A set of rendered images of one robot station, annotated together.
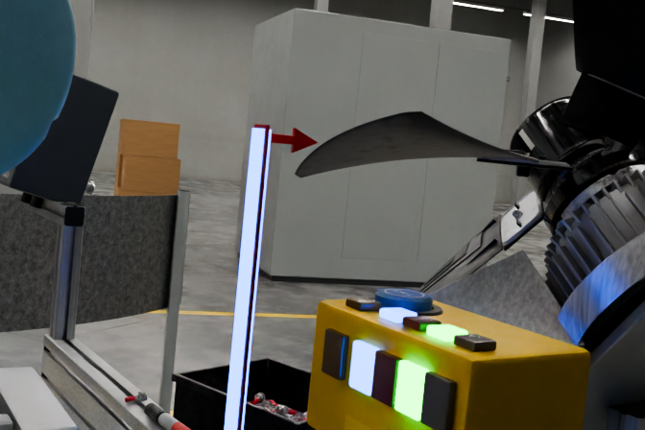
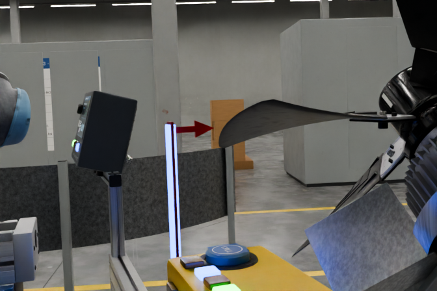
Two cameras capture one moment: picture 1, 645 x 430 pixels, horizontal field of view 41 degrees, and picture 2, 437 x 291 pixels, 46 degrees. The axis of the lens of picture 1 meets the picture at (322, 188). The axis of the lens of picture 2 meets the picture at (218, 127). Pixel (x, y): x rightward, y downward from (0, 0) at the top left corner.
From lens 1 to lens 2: 23 cm
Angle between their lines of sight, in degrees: 14
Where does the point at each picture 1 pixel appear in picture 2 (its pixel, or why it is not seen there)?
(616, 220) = not seen: outside the picture
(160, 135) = (233, 107)
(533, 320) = (395, 236)
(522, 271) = (386, 199)
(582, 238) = (423, 173)
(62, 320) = (116, 245)
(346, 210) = (348, 139)
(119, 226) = (190, 170)
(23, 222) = (132, 175)
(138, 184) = not seen: hidden behind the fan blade
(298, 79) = (307, 62)
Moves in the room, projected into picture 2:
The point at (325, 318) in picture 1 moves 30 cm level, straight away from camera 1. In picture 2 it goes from (170, 273) to (240, 205)
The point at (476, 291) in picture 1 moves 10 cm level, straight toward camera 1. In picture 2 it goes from (354, 215) to (341, 232)
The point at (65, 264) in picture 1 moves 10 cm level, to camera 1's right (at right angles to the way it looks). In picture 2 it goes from (114, 210) to (153, 211)
